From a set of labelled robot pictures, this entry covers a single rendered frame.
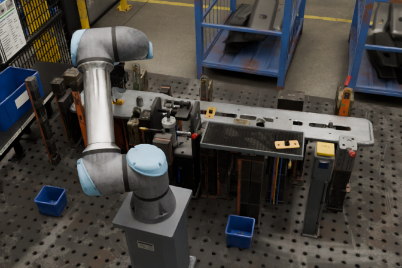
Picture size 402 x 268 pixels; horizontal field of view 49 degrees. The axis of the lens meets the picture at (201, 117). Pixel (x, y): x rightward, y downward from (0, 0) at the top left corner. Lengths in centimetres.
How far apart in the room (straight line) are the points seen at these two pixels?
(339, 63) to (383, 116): 191
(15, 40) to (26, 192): 75
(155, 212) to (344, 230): 89
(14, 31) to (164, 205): 132
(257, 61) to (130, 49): 271
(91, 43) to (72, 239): 90
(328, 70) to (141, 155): 320
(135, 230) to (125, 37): 61
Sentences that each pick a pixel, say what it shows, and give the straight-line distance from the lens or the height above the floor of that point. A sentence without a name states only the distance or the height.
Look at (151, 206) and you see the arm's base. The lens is 141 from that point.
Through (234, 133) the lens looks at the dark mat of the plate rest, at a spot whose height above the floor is 116.
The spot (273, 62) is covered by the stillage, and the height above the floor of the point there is 16.
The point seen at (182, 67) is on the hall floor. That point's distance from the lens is 432.
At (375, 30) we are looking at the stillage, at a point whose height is 55.
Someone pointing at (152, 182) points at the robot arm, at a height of 127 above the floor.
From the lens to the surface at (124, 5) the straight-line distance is 560.
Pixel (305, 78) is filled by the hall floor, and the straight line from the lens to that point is 420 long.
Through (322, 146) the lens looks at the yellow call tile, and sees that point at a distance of 165.
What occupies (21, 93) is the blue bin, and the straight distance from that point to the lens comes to 213.
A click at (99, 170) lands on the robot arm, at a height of 131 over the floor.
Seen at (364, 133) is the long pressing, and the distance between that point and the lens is 201.
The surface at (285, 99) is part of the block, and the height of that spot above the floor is 103.
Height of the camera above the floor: 222
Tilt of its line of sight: 37 degrees down
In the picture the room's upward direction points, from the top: 2 degrees counter-clockwise
